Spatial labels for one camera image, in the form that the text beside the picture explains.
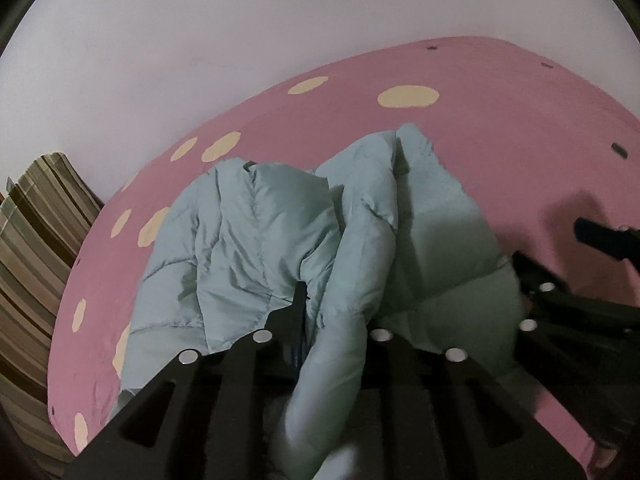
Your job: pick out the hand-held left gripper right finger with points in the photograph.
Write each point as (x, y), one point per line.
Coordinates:
(387, 355)

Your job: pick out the pink dotted bed sheet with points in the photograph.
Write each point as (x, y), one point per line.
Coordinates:
(475, 110)

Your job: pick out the light blue puffer jacket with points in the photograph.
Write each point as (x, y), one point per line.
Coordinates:
(240, 240)

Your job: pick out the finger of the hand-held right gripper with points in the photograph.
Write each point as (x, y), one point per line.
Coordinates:
(605, 240)
(565, 310)

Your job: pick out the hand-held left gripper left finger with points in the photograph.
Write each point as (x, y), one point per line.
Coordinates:
(295, 320)

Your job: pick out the striped brown green pillow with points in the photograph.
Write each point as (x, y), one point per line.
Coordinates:
(35, 260)

